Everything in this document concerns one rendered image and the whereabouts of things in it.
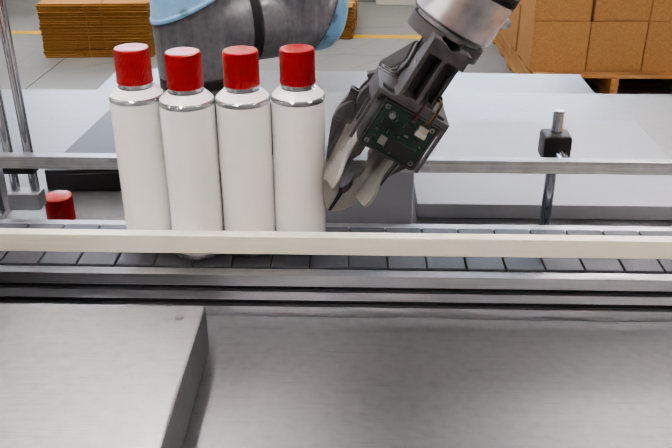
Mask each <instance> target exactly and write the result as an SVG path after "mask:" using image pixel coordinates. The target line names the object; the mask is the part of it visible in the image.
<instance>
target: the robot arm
mask: <svg viewBox="0 0 672 448"><path fill-rule="evenodd" d="M520 1H521V0H416V2H417V6H418V7H419V8H418V7H416V8H415V9H414V10H413V12H412V14H411V15H410V17H409V18H408V20H407V23H408V24H409V26H410V27H411V28H412V29H413V30H414V31H415V32H417V33H418V34H419V35H420V36H421V39H420V40H419V41H418V40H415V41H413V42H411V43H410V44H408V45H406V46H404V47H403V48H401V49H399V50H398V51H396V52H394V53H392V54H391V55H389V56H387V57H386V58H384V59H382V60H381V61H380V63H379V65H378V67H377V68H376V69H374V70H368V71H367V77H368V78H367V79H366V80H365V81H364V82H363V83H362V84H361V86H360V87H359V88H358V87H356V86H354V85H351V87H350V90H349V92H348V94H347V95H346V96H345V98H344V99H343V100H342V101H341V102H340V103H339V105H338V106H337V108H336V110H335V112H334V114H333V116H332V120H331V125H330V132H329V140H328V147H327V155H326V163H325V171H324V179H323V198H324V203H325V208H326V209H328V210H330V211H331V212H336V211H339V210H343V209H345V208H348V207H350V206H352V205H354V204H356V203H358V202H360V203H361V204H362V206H364V207H366V206H368V205H370V204H371V202H372V201H373V200H374V198H375V197H376V195H377V193H378V190H379V188H380V187H381V186H382V185H383V183H384V182H385V181H386V180H387V178H388V177H390V176H392V175H394V174H396V173H398V172H400V171H402V170H404V169H408V170H410V171H411V170H414V172H415V173H418V172H419V170H420V169H421V167H422V166H423V164H424V163H425V162H426V160H427V159H428V157H429V156H430V154H431V153H432V151H433V150H434V148H435V147H436V146H437V144H438V143H439V141H440V140H441V138H442V137H443V135H444V134H445V132H446V131H447V129H448V128H449V123H448V120H447V117H446V113H445V110H444V107H443V97H442V95H443V93H444V92H445V90H446V89H447V87H448V86H449V84H450V83H451V81H452V80H453V78H454V77H455V75H456V74H457V72H458V71H461V72H463V71H464V70H465V68H466V67H467V65H468V64H471V65H474V64H475V63H476V62H477V60H478V59H479V57H480V56H481V54H482V53H483V49H482V48H486V47H489V45H490V44H491V43H492V41H493V40H494V38H495V37H496V35H497V34H498V32H499V30H500V28H502V29H504V30H507V29H508V28H509V27H510V26H511V20H510V19H508V17H509V16H510V14H511V13H512V11H513V10H514V9H515V8H516V6H517V5H518V3H519V2H520ZM149 2H150V14H151V15H150V18H149V19H150V23H151V24H152V29H153V37H154V44H155V51H156V59H157V66H158V73H159V80H160V88H162V89H163V90H164V92H166V91H167V90H168V88H167V85H166V84H167V80H166V70H165V59H164V53H165V52H166V51H167V50H169V49H172V48H178V47H192V48H197V49H199V50H200V52H201V60H202V72H203V81H204V86H203V87H204V88H205V89H207V90H208V91H209V92H211V93H212V94H213V95H214V96H216V95H217V94H218V93H219V92H220V91H221V90H222V89H223V88H224V87H225V86H224V83H223V81H224V76H223V60H222V51H223V50H224V49H225V48H227V47H231V46H239V45H245V46H252V47H255V48H257V50H258V54H259V60H262V59H269V58H275V57H279V49H280V48H281V47H282V46H284V45H288V44H307V45H311V46H313V47H314V49H315V51H317V50H322V49H326V48H328V47H330V46H332V45H333V43H335V42H336V41H337V40H338V39H339V37H340V36H341V34H342V32H343V30H344V27H345V24H346V20H347V15H348V0H149ZM436 136H437V138H436ZM435 138H436V139H435ZM434 139H435V141H434ZM433 141H434V142H433ZM432 142H433V143H432ZM431 144H432V145H431ZM430 145H431V146H430ZM429 146H430V148H429ZM365 147H368V148H370V149H369V151H368V156H367V160H366V163H365V164H364V166H363V167H362V168H361V169H359V170H357V171H355V172H354V174H353V178H352V180H351V181H350V182H349V183H348V184H347V185H346V186H344V187H343V188H342V187H341V188H340V183H341V182H342V180H343V179H344V178H346V177H347V175H348V168H349V165H350V163H351V162H352V160H353V159H354V158H356V157H357V156H359V155H361V153H362V152H363V150H364V148H365ZM428 148H429V149H428ZM427 149H428V151H427ZM426 151H427V152H426ZM425 152H426V154H425ZM424 154H425V155H424ZM423 155H424V157H423Z"/></svg>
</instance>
